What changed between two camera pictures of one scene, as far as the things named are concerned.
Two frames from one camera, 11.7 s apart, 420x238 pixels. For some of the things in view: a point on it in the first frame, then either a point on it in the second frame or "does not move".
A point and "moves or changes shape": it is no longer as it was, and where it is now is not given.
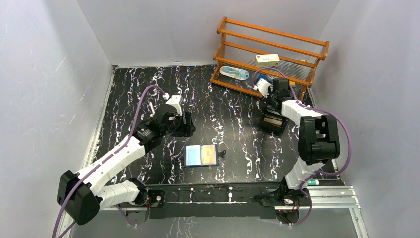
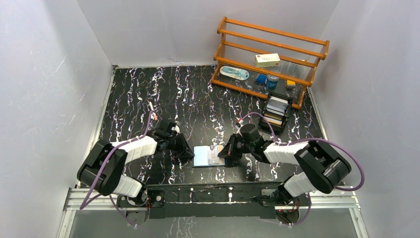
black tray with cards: x=273 y=120 does not move
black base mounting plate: x=237 y=201 does not move
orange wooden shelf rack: x=249 y=52 does not move
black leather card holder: x=202 y=154 moves or changes shape
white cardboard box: x=267 y=60 does not move
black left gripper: x=187 y=124 -> x=179 y=146
